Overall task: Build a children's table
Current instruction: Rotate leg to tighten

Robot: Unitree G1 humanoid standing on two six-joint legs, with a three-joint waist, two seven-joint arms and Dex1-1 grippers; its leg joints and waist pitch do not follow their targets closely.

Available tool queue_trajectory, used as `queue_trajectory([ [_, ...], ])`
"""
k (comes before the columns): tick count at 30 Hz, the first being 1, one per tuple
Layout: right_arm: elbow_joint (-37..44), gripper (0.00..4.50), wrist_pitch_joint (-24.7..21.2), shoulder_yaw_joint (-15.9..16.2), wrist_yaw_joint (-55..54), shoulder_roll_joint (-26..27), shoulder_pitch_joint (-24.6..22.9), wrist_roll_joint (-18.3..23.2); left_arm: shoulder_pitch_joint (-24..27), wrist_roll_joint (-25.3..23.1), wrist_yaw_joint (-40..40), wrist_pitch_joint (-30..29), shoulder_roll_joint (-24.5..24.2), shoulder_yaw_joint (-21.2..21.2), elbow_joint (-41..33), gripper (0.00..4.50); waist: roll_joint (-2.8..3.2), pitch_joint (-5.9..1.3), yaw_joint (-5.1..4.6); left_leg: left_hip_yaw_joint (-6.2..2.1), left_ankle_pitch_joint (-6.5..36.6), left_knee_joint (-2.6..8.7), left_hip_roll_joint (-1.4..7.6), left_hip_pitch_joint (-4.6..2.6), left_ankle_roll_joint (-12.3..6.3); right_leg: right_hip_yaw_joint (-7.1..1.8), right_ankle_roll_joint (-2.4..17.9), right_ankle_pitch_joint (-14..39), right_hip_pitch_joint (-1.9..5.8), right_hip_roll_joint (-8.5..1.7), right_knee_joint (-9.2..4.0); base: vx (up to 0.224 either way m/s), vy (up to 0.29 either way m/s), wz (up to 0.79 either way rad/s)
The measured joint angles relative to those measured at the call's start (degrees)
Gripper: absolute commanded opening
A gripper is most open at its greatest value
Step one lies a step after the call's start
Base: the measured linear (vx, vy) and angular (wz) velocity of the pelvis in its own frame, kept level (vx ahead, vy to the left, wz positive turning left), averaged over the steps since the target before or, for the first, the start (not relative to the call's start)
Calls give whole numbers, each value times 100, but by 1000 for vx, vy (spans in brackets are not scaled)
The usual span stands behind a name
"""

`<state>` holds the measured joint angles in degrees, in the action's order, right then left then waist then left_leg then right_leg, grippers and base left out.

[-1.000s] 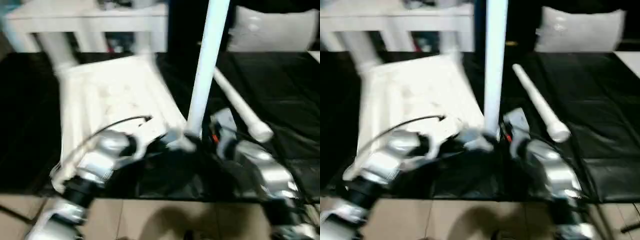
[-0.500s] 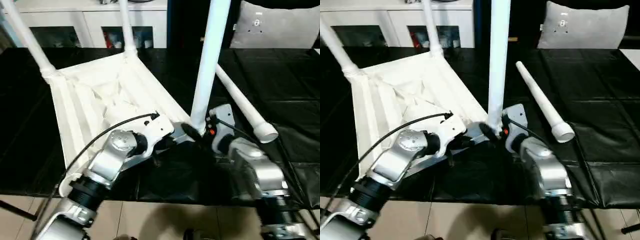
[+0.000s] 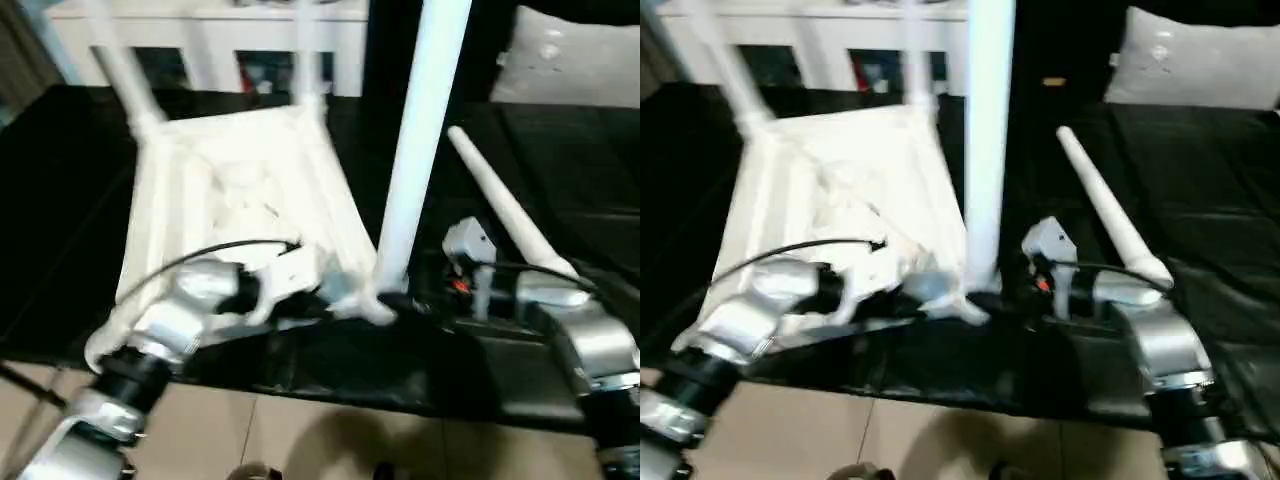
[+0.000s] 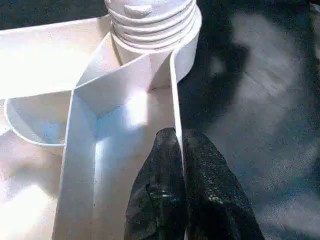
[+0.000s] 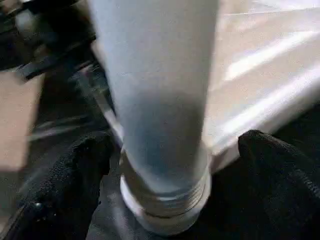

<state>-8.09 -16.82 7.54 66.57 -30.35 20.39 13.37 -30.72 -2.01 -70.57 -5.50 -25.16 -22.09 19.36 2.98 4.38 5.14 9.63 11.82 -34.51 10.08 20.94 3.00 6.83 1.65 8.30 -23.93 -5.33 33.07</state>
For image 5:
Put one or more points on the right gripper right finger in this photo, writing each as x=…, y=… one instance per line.
x=287, y=190

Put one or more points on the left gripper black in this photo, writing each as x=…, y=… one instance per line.
x=50, y=32

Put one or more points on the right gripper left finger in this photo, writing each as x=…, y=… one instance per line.
x=57, y=195

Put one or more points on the white plastic table top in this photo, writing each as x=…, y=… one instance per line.
x=262, y=87

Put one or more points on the white plastic table leg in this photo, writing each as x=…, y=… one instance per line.
x=160, y=100

